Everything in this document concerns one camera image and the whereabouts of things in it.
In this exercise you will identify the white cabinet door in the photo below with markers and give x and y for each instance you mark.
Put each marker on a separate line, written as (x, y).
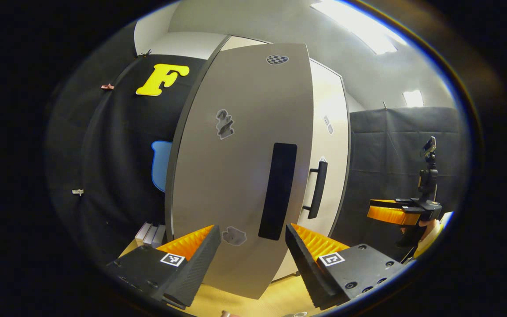
(335, 145)
(236, 185)

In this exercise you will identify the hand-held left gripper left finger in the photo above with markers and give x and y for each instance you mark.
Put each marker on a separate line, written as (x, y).
(194, 270)

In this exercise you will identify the black cloth clip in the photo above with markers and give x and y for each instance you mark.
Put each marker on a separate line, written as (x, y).
(144, 53)

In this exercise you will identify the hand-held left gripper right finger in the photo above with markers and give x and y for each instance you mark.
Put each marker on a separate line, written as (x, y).
(306, 268)

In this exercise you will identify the white cloth clip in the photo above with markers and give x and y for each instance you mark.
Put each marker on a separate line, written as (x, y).
(78, 192)

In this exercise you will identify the small ceiling light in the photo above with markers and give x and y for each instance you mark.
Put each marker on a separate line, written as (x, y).
(413, 98)

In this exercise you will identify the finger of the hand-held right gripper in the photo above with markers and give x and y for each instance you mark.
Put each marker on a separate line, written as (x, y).
(390, 202)
(390, 215)

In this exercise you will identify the black backdrop cloth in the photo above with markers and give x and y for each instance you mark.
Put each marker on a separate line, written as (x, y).
(104, 154)
(376, 154)

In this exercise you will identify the white flat box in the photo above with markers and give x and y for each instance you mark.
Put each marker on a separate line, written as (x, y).
(160, 237)
(141, 234)
(151, 237)

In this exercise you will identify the red cloth clip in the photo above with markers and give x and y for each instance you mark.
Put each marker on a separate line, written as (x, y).
(107, 86)

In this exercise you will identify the white and grey cabinet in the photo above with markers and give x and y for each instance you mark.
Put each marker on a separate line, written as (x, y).
(241, 43)

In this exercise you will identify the long ceiling light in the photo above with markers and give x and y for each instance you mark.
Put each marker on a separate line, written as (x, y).
(359, 26)

